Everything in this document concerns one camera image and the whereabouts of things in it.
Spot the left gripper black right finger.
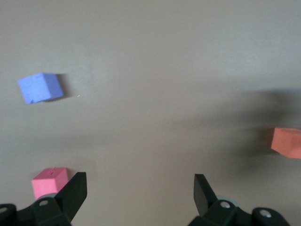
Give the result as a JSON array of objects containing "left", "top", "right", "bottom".
[{"left": 188, "top": 173, "right": 291, "bottom": 226}]

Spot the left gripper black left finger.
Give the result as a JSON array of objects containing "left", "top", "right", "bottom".
[{"left": 0, "top": 171, "right": 87, "bottom": 226}]

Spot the orange foam cube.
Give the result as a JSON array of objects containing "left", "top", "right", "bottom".
[{"left": 270, "top": 127, "right": 301, "bottom": 159}]

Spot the pink-red foam cube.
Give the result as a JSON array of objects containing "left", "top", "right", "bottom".
[{"left": 31, "top": 167, "right": 69, "bottom": 201}]

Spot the purple-blue foam cube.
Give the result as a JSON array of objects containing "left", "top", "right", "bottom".
[{"left": 16, "top": 72, "right": 64, "bottom": 105}]

